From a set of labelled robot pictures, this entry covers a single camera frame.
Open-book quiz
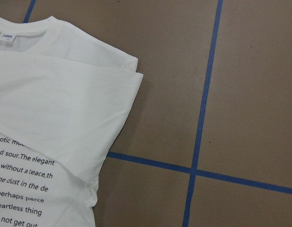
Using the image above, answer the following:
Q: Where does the white long-sleeve printed shirt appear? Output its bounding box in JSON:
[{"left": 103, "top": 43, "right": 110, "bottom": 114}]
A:
[{"left": 0, "top": 17, "right": 143, "bottom": 227}]

